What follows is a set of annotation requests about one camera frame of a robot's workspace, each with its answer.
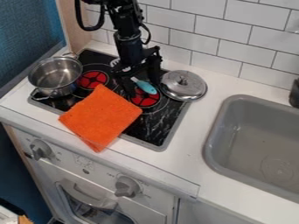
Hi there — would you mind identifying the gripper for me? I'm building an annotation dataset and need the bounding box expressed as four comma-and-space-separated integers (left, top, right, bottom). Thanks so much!
109, 31, 164, 100

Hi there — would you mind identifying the toy stove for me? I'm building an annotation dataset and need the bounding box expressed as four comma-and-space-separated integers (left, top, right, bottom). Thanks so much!
26, 48, 193, 153

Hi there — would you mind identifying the silver pot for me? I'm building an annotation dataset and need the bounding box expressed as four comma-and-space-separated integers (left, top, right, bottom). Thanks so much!
26, 52, 85, 102

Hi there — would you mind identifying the blue toy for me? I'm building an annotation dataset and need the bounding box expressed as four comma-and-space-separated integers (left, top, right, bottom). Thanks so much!
129, 76, 159, 95

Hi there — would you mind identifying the silver lid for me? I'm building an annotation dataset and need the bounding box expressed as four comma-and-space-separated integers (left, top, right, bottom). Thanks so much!
158, 69, 208, 102

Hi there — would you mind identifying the orange cloth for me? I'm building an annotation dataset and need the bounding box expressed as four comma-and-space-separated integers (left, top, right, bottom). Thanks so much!
57, 83, 144, 154

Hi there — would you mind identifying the toy sink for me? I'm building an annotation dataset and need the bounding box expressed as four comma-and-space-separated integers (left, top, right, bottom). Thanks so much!
202, 94, 299, 205

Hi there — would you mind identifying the tap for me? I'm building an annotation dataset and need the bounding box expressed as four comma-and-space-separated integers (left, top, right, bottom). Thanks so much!
287, 78, 299, 109

